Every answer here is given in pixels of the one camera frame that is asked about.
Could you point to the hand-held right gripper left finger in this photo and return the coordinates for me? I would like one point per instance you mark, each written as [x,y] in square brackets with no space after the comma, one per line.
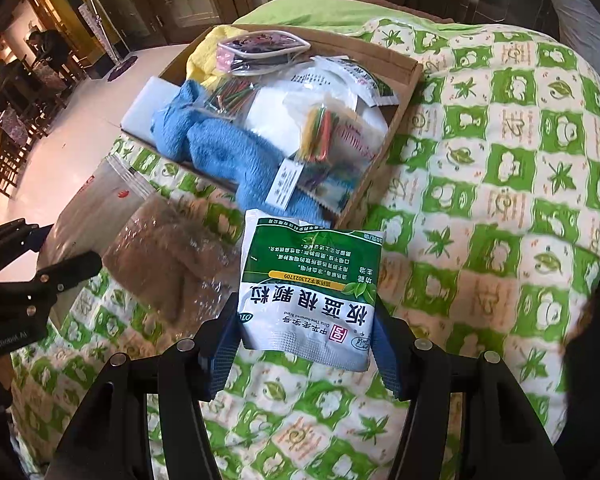
[225,350]

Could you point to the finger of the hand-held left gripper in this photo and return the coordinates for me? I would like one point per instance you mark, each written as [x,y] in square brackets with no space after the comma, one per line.
[15,240]
[65,272]

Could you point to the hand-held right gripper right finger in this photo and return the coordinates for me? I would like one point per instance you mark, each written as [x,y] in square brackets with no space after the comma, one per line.
[387,355]

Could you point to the green white medicine packet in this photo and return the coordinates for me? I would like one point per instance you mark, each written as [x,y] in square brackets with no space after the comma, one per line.
[310,290]
[365,82]

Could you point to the clear bag with grey plush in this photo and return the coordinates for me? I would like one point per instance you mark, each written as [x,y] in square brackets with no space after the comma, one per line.
[170,255]

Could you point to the colourful printed packet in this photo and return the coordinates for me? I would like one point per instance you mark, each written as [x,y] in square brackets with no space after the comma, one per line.
[330,187]

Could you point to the blue towel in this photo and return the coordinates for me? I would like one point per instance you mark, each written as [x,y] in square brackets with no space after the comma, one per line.
[230,155]

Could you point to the bag of coloured sticks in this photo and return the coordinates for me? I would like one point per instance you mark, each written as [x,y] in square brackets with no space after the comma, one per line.
[230,97]
[325,132]

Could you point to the white plastic bag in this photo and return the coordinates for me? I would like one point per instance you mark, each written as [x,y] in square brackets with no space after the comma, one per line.
[275,115]

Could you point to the shallow cardboard box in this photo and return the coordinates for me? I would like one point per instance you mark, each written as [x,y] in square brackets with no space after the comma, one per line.
[395,105]

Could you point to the yellow towel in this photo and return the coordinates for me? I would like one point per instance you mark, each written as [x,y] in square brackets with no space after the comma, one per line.
[205,55]

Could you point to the pink cartoon pouch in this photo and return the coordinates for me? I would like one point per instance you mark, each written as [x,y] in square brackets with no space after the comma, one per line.
[260,45]

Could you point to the wooden chairs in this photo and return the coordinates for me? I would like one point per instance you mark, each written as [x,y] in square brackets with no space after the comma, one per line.
[10,160]

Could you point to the floor stand with purple base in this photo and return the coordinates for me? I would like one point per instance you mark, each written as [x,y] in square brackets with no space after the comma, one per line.
[120,67]

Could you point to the dark cloth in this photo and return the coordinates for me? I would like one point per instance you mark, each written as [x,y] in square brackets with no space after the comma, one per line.
[595,360]

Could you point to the green white printed blanket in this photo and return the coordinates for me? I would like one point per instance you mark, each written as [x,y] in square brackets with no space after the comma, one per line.
[480,160]

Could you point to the light green bedsheet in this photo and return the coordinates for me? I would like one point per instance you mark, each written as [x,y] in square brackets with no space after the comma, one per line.
[320,15]

